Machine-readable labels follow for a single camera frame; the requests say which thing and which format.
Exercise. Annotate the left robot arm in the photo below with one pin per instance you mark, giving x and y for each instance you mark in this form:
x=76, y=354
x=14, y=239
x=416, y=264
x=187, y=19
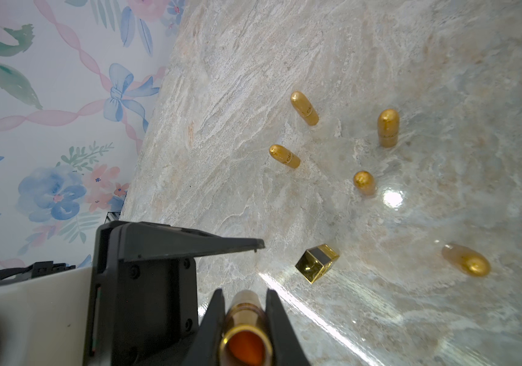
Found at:
x=43, y=314

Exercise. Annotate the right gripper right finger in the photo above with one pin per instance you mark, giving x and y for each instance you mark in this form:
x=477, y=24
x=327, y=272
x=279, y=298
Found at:
x=287, y=350

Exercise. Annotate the square gold black lipstick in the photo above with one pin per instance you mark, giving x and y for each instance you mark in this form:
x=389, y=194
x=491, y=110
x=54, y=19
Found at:
x=316, y=261

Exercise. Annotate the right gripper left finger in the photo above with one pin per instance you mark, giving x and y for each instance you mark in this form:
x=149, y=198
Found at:
x=205, y=346

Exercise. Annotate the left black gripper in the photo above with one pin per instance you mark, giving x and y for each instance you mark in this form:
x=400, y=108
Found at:
x=143, y=302

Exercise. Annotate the gold lipstick base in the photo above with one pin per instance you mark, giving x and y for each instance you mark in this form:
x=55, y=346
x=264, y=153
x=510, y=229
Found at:
x=245, y=337

